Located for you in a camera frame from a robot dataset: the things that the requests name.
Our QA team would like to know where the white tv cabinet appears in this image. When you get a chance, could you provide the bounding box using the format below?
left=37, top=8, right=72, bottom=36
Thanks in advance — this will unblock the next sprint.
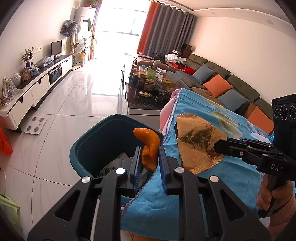
left=1, top=55, right=72, bottom=133

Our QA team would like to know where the person right hand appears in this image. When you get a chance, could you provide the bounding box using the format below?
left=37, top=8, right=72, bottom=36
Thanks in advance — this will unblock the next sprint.
left=256, top=174, right=293, bottom=210

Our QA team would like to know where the blue floral tablecloth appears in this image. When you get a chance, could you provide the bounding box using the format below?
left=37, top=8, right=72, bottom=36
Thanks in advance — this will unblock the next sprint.
left=121, top=88, right=265, bottom=240

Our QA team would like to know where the orange cushion far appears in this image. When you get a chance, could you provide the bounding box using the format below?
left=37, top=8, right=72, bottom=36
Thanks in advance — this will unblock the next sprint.
left=203, top=74, right=233, bottom=97

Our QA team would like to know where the orange peel piece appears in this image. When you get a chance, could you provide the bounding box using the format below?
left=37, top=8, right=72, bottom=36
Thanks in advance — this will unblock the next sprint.
left=133, top=128, right=161, bottom=171

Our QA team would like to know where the potted tall leaf plant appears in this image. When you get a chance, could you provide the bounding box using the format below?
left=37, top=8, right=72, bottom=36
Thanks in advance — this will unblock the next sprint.
left=74, top=18, right=97, bottom=67

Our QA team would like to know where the white standing air conditioner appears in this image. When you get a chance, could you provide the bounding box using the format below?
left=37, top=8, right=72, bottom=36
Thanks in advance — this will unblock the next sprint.
left=73, top=6, right=95, bottom=66

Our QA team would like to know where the green sectional sofa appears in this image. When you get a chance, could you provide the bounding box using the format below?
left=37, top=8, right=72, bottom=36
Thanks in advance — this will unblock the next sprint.
left=176, top=53, right=275, bottom=135

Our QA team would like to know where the green plastic stool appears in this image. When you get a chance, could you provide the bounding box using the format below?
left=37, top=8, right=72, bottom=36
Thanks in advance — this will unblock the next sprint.
left=1, top=194, right=23, bottom=232

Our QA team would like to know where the red snack packet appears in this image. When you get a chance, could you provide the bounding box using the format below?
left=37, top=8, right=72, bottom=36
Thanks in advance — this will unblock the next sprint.
left=250, top=133, right=271, bottom=144

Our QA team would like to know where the gold snack bag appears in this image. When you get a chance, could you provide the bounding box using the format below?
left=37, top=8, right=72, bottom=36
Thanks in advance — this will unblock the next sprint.
left=176, top=114, right=227, bottom=174

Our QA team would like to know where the grey blue cushion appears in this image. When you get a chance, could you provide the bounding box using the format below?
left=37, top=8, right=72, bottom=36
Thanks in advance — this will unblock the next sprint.
left=192, top=64, right=215, bottom=84
left=217, top=89, right=247, bottom=112

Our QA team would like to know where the pink sleeve right forearm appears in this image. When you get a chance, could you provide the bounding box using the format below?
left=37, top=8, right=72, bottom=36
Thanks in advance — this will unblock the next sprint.
left=267, top=196, right=295, bottom=240

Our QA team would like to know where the dark glass coffee table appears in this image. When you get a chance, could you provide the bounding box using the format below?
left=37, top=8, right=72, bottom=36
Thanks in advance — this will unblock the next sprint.
left=120, top=64, right=183, bottom=116

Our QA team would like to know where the covered standing fan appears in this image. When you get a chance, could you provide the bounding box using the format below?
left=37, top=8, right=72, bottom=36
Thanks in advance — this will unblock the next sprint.
left=60, top=20, right=78, bottom=38

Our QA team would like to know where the orange and grey curtain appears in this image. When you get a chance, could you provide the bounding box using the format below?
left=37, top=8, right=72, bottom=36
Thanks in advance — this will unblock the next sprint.
left=137, top=1, right=198, bottom=56

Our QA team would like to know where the grey blue cushion far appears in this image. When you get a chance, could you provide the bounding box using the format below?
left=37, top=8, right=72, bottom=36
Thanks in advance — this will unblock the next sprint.
left=192, top=64, right=215, bottom=84

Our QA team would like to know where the orange cushion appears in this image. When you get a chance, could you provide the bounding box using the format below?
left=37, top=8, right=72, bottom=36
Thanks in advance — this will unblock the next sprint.
left=247, top=106, right=274, bottom=135
left=203, top=74, right=233, bottom=97

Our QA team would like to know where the orange plastic bag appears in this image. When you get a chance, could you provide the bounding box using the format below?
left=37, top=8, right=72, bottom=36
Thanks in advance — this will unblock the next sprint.
left=0, top=126, right=13, bottom=155

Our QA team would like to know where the grey blue cushion near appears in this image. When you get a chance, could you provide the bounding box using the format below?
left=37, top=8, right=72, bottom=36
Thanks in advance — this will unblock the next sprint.
left=217, top=89, right=247, bottom=112

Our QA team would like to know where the small black monitor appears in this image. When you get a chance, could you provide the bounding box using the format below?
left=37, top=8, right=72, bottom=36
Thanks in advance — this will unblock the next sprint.
left=51, top=40, right=62, bottom=60

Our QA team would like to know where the white bathroom scale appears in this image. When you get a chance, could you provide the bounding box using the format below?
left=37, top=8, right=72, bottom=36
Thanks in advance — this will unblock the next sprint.
left=24, top=115, right=47, bottom=135

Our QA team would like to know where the orange cushion near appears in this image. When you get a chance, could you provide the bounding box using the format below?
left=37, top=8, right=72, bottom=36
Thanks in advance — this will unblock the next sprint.
left=247, top=106, right=274, bottom=135

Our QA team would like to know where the teal trash bin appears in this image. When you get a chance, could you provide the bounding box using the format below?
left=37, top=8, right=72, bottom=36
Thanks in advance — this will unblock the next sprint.
left=69, top=114, right=168, bottom=206

